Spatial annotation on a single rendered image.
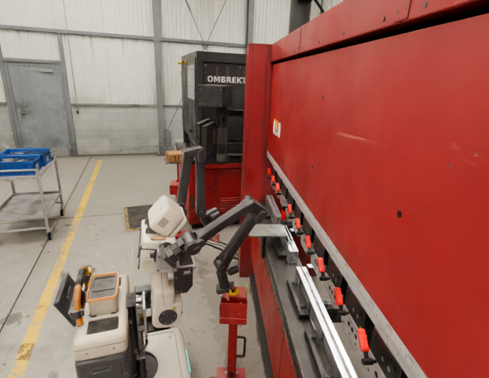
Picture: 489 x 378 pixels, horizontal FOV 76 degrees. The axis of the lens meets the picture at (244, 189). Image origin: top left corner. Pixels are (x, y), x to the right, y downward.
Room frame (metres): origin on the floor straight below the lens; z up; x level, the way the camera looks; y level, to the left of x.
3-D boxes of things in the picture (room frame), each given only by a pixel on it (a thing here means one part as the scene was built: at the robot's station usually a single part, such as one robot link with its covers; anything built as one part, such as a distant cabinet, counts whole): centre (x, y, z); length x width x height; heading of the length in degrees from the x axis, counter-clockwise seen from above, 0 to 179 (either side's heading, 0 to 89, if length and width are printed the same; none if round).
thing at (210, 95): (3.26, 0.32, 1.53); 0.51 x 0.25 x 0.85; 173
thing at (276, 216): (2.59, -0.26, 0.92); 0.50 x 0.06 x 0.10; 6
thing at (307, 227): (1.47, -0.37, 1.26); 0.15 x 0.09 x 0.17; 6
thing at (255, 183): (3.03, -0.39, 1.15); 0.85 x 0.25 x 2.30; 96
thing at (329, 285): (1.08, -0.41, 1.26); 0.15 x 0.09 x 0.17; 6
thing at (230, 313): (1.57, 0.03, 0.75); 0.20 x 0.16 x 0.18; 179
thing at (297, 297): (1.44, -0.32, 0.89); 0.30 x 0.05 x 0.03; 6
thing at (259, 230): (2.03, -0.17, 1.00); 0.26 x 0.18 x 0.01; 96
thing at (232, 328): (1.57, 0.03, 0.39); 0.05 x 0.05 x 0.54; 89
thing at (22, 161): (3.61, 2.78, 0.92); 0.50 x 0.36 x 0.18; 109
